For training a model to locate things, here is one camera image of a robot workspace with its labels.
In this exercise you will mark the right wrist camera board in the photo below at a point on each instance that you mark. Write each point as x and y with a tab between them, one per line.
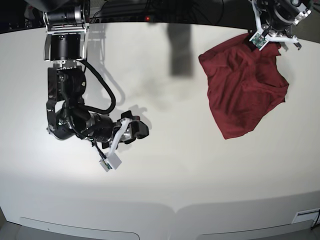
110	162

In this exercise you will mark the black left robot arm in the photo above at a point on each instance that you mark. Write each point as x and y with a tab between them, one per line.
274	19

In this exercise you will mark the dark red long-sleeve shirt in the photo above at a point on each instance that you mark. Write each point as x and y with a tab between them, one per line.
244	84

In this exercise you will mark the white label plate on table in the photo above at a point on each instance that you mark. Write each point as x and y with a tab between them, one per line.
307	215

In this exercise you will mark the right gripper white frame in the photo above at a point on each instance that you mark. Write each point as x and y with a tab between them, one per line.
126	130

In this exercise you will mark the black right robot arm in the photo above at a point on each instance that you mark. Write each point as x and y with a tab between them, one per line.
67	24

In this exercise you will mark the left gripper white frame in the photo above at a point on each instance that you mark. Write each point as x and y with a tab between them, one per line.
274	18

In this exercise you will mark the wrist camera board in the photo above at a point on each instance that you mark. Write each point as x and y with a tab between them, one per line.
258	40
110	162

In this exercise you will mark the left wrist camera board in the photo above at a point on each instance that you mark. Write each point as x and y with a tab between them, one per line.
258	40

